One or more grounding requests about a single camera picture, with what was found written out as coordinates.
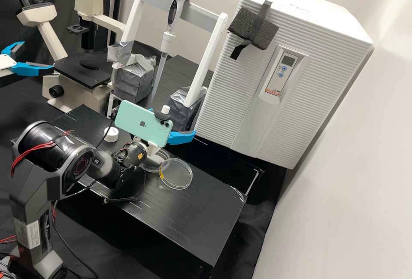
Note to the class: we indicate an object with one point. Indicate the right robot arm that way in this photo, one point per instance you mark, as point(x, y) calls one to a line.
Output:
point(80, 163)

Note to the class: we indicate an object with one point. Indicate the white-capped bottle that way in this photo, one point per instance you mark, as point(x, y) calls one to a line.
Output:
point(111, 134)

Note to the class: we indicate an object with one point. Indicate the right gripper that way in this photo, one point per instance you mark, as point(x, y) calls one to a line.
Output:
point(154, 150)

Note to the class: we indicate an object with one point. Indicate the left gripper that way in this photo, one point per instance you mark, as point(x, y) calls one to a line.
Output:
point(5, 61)

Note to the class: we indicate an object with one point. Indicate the white pipette stand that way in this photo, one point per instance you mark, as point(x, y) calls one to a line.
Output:
point(206, 63)

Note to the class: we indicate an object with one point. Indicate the cream microscope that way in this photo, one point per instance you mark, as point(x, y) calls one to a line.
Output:
point(74, 86)

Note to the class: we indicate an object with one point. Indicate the petri dish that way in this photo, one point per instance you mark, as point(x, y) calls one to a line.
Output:
point(149, 164)

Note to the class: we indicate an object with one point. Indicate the petri dish lid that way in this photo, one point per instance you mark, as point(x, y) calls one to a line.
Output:
point(180, 179)

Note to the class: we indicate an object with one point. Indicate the grey taped block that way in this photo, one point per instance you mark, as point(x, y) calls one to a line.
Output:
point(133, 77)
point(183, 113)

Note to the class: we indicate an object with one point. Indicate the incubator door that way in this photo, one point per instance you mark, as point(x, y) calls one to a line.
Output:
point(231, 98)

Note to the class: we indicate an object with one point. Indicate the pipette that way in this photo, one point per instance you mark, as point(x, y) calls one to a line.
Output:
point(166, 40)

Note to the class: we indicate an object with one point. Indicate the right wrist camera phone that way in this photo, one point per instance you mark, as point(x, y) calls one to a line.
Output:
point(141, 121)

